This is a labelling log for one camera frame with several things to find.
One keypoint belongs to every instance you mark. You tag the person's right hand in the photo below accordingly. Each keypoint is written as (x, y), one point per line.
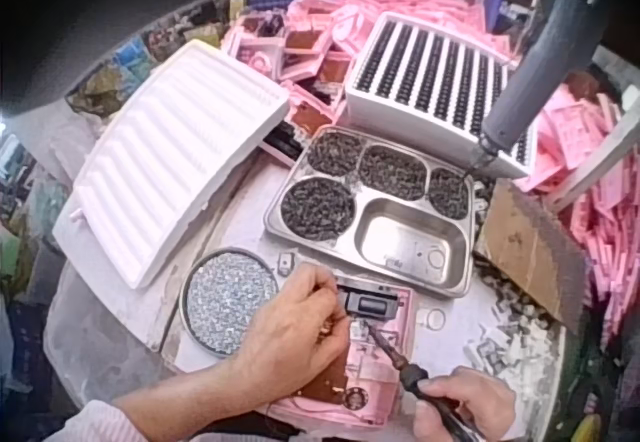
(475, 407)

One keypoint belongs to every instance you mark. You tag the person's left hand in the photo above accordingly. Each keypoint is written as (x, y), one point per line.
(285, 332)

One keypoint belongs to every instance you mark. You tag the person's right fingers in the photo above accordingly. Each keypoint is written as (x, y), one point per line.
(434, 412)

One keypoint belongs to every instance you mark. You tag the dark soldering iron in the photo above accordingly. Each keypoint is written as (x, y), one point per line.
(407, 372)

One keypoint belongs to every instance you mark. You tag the pink plastic casing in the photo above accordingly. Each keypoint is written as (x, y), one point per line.
(380, 362)

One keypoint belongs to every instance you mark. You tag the brown circuit board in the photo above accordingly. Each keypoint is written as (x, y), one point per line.
(325, 387)

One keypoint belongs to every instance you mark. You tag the pile of small white parts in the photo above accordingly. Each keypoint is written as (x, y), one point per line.
(510, 322)

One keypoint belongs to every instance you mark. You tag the black rectangular component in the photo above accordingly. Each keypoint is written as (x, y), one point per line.
(372, 304)

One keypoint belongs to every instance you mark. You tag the stainless steel compartment tray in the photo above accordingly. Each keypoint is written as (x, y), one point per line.
(400, 247)

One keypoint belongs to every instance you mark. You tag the brown cardboard piece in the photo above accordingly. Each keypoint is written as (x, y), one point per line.
(530, 257)

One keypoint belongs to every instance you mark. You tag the small white square part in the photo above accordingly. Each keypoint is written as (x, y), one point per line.
(285, 262)

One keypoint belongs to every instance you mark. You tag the pile of black screws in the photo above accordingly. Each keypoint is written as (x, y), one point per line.
(449, 193)
(317, 209)
(334, 154)
(392, 172)

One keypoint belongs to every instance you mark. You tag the round lid of silver parts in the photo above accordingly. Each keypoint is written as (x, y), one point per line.
(227, 302)

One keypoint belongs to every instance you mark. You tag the heap of pink casings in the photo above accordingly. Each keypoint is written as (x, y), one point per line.
(605, 172)

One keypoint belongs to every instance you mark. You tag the white tray of black parts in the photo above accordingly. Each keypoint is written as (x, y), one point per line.
(430, 72)

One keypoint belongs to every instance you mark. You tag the white ribbed plastic tray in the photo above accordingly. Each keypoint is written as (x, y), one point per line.
(170, 162)

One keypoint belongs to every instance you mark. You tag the grey hanging electric screwdriver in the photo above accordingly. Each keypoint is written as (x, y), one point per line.
(545, 57)

